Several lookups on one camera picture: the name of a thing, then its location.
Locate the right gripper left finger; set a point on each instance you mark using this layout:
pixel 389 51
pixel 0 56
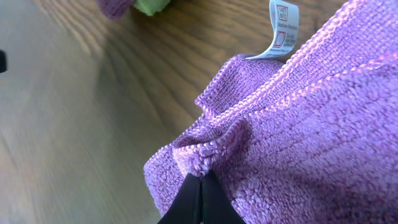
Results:
pixel 186 206

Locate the purple folded cloth in stack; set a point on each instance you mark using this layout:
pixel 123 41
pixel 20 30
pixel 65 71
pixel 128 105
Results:
pixel 114 9

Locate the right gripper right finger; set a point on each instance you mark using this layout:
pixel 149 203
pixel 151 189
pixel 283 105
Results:
pixel 216 207

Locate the purple microfiber cloth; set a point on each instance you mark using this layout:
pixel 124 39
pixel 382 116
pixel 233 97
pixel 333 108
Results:
pixel 311 140

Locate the bottom green folded cloth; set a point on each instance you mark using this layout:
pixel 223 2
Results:
pixel 150 7

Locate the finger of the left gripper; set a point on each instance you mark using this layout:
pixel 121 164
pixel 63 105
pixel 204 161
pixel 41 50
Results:
pixel 3 61

